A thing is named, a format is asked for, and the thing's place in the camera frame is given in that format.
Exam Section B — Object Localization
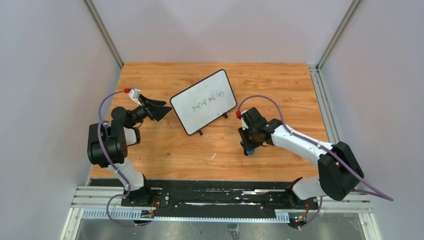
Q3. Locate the blue and black eraser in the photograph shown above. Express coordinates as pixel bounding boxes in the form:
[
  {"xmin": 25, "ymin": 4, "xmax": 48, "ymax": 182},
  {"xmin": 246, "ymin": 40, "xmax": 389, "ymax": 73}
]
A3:
[{"xmin": 243, "ymin": 140, "xmax": 256, "ymax": 156}]

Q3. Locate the white whiteboard with black frame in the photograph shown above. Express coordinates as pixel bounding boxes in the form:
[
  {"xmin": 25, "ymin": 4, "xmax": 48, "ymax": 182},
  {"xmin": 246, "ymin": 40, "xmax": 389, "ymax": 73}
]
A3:
[{"xmin": 169, "ymin": 69, "xmax": 237, "ymax": 136}]

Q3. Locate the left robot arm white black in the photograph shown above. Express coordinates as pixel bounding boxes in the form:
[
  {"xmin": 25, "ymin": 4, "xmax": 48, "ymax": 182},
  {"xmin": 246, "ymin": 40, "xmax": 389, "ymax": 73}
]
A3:
[{"xmin": 87, "ymin": 89, "xmax": 172, "ymax": 206}]

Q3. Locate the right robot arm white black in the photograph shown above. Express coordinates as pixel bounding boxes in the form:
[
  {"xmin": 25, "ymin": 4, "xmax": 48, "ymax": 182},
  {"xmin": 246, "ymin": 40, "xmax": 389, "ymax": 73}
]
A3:
[{"xmin": 236, "ymin": 107, "xmax": 364, "ymax": 205}]

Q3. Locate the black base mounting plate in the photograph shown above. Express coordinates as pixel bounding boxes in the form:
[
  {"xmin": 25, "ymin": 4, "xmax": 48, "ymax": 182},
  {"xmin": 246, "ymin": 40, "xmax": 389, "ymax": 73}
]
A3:
[{"xmin": 89, "ymin": 178, "xmax": 317, "ymax": 225}]

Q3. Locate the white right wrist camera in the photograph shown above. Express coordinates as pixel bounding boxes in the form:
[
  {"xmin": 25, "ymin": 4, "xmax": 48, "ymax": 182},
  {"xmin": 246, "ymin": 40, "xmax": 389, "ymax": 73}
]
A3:
[{"xmin": 240, "ymin": 110, "xmax": 249, "ymax": 131}]

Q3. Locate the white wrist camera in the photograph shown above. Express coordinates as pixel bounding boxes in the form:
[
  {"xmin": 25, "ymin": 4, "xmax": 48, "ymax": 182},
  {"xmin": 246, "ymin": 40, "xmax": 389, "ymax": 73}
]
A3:
[
  {"xmin": 240, "ymin": 110, "xmax": 249, "ymax": 131},
  {"xmin": 128, "ymin": 87, "xmax": 141, "ymax": 102}
]

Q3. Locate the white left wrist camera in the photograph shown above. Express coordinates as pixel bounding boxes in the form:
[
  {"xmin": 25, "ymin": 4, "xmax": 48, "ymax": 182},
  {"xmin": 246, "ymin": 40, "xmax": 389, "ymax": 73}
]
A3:
[{"xmin": 128, "ymin": 87, "xmax": 141, "ymax": 102}]

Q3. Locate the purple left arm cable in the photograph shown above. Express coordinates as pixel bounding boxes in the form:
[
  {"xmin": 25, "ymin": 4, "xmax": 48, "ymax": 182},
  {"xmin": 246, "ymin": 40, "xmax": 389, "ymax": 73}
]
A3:
[{"xmin": 97, "ymin": 87, "xmax": 153, "ymax": 228}]

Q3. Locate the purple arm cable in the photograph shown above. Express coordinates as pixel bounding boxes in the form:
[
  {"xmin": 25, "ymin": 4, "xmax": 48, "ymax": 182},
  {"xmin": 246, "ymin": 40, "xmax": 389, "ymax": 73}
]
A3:
[
  {"xmin": 97, "ymin": 87, "xmax": 153, "ymax": 228},
  {"xmin": 235, "ymin": 95, "xmax": 394, "ymax": 202}
]

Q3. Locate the right aluminium table rail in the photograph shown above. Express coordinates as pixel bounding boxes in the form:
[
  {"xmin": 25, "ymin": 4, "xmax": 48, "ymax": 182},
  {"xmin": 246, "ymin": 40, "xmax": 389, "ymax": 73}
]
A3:
[{"xmin": 308, "ymin": 64, "xmax": 341, "ymax": 143}]

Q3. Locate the aluminium front rail frame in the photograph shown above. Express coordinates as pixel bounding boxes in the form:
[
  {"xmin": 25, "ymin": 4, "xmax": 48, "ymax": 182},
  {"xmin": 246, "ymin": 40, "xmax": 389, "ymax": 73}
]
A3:
[{"xmin": 60, "ymin": 186, "xmax": 382, "ymax": 240}]

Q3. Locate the left aluminium corner post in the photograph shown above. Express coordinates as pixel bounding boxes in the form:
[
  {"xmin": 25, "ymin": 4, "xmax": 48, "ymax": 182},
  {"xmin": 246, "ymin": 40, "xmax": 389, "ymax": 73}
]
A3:
[{"xmin": 82, "ymin": 0, "xmax": 124, "ymax": 69}]

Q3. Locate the aluminium corner post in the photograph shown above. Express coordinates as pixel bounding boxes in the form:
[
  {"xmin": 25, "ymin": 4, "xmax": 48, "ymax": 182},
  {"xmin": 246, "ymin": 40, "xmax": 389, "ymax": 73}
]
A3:
[
  {"xmin": 316, "ymin": 0, "xmax": 363, "ymax": 71},
  {"xmin": 82, "ymin": 0, "xmax": 124, "ymax": 69}
]

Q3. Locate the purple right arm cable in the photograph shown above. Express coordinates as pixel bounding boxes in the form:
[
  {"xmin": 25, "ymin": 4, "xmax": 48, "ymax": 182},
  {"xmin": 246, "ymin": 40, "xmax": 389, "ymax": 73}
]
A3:
[{"xmin": 235, "ymin": 95, "xmax": 394, "ymax": 202}]

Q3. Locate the right aluminium corner post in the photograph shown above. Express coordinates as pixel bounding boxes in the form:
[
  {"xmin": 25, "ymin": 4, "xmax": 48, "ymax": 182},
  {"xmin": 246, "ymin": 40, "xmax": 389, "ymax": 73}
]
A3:
[{"xmin": 316, "ymin": 0, "xmax": 363, "ymax": 71}]

